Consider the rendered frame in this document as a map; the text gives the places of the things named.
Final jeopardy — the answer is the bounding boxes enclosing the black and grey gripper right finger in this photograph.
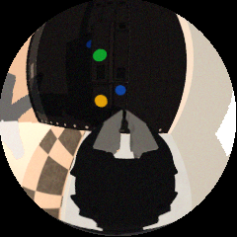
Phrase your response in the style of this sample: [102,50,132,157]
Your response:
[123,110,178,175]

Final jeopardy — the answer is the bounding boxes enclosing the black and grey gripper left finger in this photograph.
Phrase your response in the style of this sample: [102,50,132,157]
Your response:
[70,110,123,177]

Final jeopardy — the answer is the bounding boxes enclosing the black open-frame server rack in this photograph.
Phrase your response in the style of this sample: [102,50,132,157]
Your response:
[26,0,187,134]

